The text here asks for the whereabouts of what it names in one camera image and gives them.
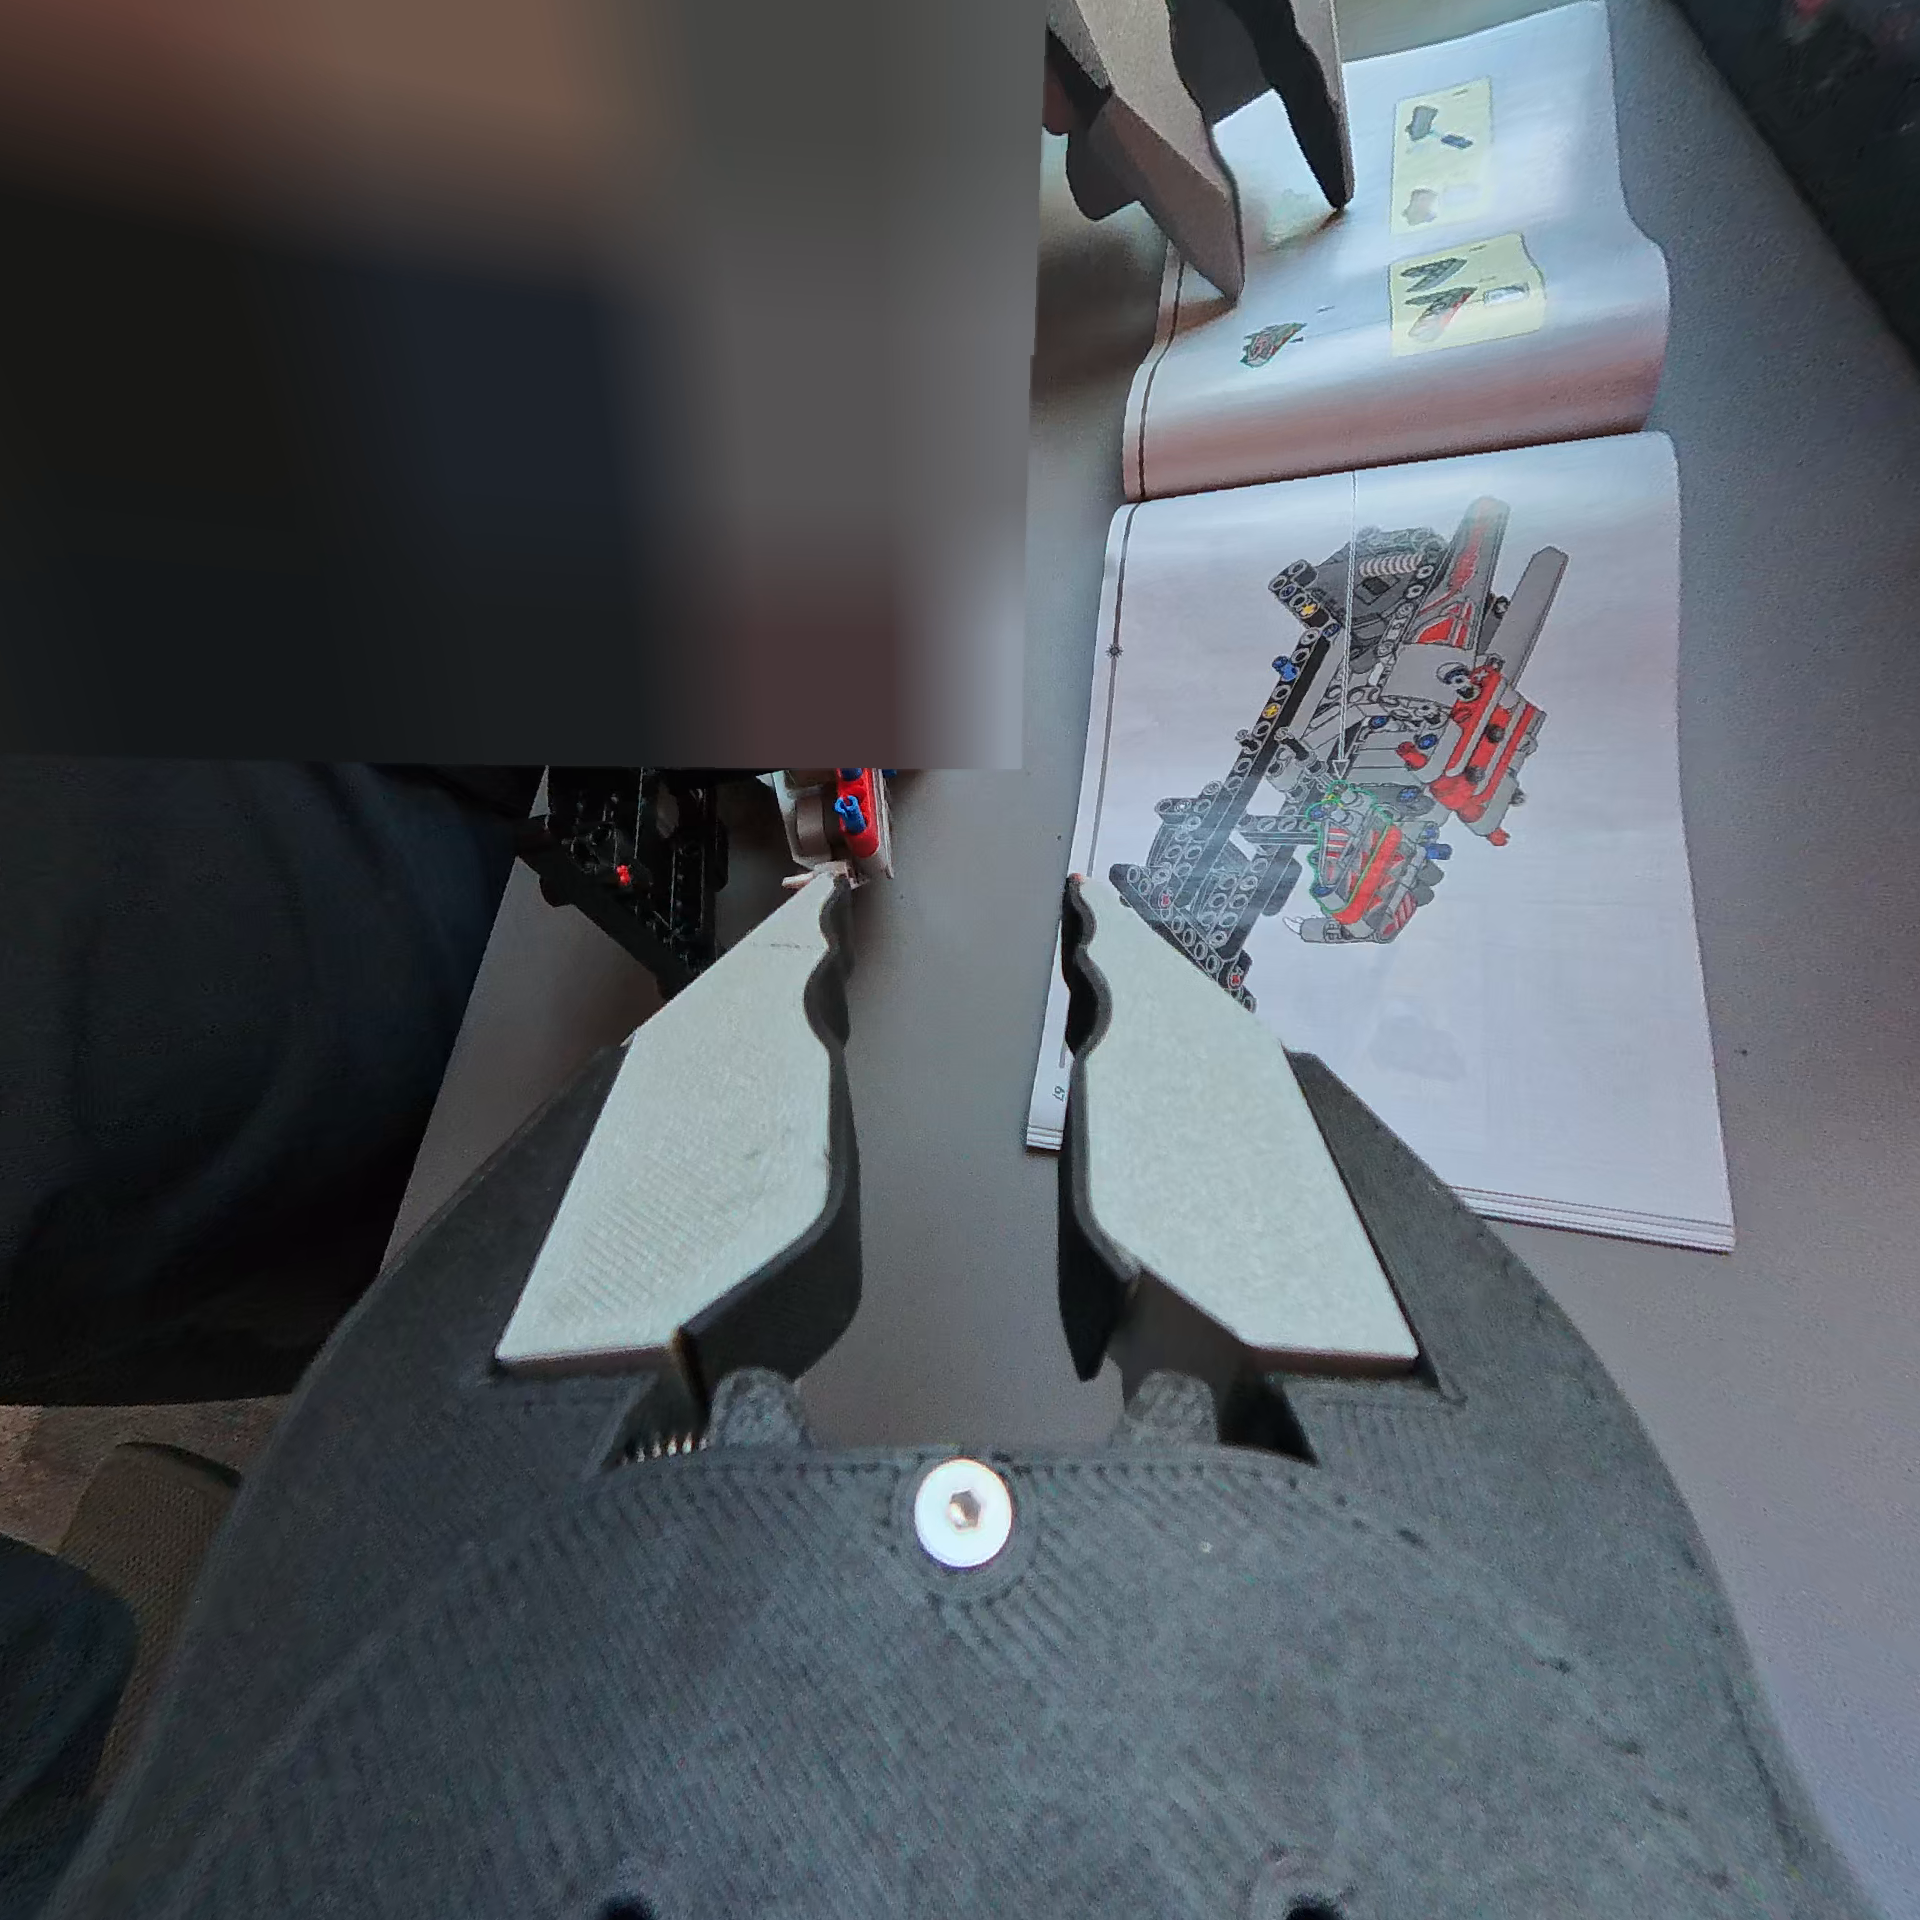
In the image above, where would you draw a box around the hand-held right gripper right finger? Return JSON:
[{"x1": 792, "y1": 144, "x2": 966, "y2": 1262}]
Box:
[{"x1": 1056, "y1": 878, "x2": 1423, "y2": 1444}]

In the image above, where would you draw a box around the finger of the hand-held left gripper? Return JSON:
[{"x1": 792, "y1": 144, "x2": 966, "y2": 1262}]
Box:
[
  {"x1": 1045, "y1": 0, "x2": 1250, "y2": 296},
  {"x1": 1169, "y1": 0, "x2": 1359, "y2": 212}
]

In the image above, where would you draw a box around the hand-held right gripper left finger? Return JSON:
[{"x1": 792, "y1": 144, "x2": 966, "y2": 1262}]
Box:
[{"x1": 490, "y1": 874, "x2": 865, "y2": 1403}]

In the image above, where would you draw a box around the partly built lego model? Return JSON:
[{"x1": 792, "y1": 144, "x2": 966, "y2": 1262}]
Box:
[{"x1": 532, "y1": 765, "x2": 902, "y2": 1000}]

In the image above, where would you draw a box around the lego instruction booklet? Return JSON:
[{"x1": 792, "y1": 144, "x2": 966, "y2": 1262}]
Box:
[{"x1": 1023, "y1": 0, "x2": 1740, "y2": 1258}]

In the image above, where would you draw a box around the person's dark clothing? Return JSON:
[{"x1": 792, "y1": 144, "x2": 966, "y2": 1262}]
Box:
[{"x1": 0, "y1": 760, "x2": 543, "y2": 1408}]

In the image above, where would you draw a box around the dark printed cardboard box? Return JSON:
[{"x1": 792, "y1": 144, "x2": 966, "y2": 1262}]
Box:
[{"x1": 1710, "y1": 0, "x2": 1920, "y2": 376}]

